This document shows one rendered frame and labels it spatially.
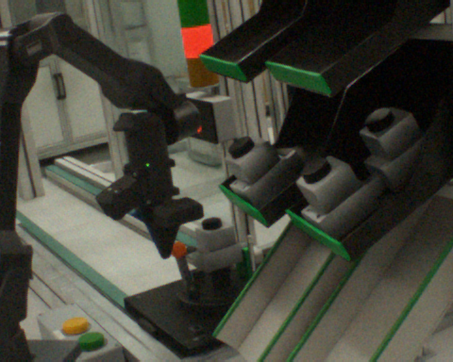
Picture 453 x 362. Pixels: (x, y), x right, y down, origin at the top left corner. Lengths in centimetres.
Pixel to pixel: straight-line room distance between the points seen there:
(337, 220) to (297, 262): 26
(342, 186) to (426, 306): 15
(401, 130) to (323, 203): 11
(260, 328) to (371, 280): 18
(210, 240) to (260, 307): 20
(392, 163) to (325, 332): 22
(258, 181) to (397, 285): 19
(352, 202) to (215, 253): 46
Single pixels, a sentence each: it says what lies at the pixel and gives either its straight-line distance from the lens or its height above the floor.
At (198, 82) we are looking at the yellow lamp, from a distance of 144.
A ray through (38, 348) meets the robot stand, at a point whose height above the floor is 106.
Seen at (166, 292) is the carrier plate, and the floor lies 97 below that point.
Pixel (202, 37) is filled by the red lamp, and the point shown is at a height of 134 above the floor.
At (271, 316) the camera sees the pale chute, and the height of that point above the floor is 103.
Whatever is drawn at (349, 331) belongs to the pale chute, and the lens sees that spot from 99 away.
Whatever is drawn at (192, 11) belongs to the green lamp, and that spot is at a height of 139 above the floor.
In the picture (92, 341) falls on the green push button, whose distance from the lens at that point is 126.
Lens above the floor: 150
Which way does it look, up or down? 15 degrees down
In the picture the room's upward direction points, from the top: 9 degrees counter-clockwise
